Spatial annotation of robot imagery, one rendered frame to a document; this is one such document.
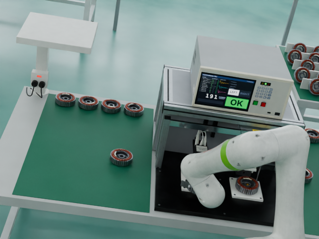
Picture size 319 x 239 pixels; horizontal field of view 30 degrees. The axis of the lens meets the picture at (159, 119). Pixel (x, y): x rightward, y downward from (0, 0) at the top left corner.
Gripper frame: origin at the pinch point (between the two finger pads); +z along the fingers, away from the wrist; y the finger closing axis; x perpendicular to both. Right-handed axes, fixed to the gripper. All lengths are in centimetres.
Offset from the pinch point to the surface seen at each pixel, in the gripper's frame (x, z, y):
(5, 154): -3, 19, -91
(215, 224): -15.4, -7.8, 9.0
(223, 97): 41.8, 2.6, 4.8
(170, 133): 20.6, 29.2, -14.0
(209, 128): 26.6, 7.6, 1.6
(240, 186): 2.1, 7.9, 21.2
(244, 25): 159, 425, 90
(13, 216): -40, 63, -89
